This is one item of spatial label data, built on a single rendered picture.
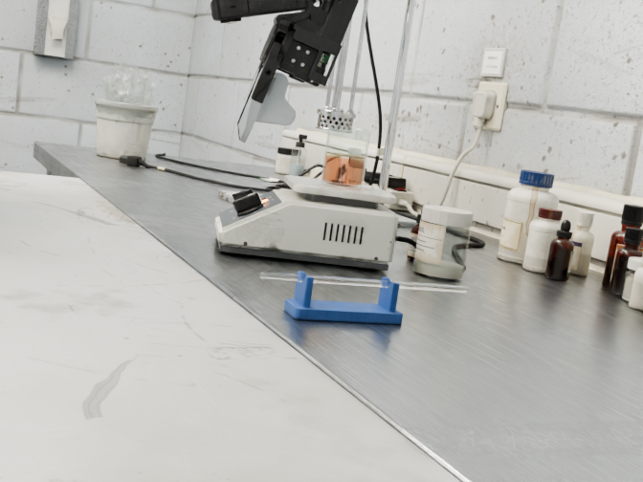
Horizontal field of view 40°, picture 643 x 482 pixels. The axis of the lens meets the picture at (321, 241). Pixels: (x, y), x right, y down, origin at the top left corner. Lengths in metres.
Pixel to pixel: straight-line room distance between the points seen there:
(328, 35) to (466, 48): 0.70
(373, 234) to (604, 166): 0.51
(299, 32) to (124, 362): 0.59
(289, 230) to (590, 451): 0.53
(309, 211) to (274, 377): 0.43
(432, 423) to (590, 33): 1.02
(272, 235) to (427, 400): 0.45
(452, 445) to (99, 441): 0.19
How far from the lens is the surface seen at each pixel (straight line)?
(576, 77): 1.49
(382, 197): 1.01
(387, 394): 0.59
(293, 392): 0.56
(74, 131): 3.45
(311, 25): 1.10
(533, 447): 0.54
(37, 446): 0.45
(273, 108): 1.07
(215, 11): 1.08
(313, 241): 1.00
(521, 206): 1.27
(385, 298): 0.79
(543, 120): 1.54
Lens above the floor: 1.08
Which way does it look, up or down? 8 degrees down
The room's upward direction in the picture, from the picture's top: 8 degrees clockwise
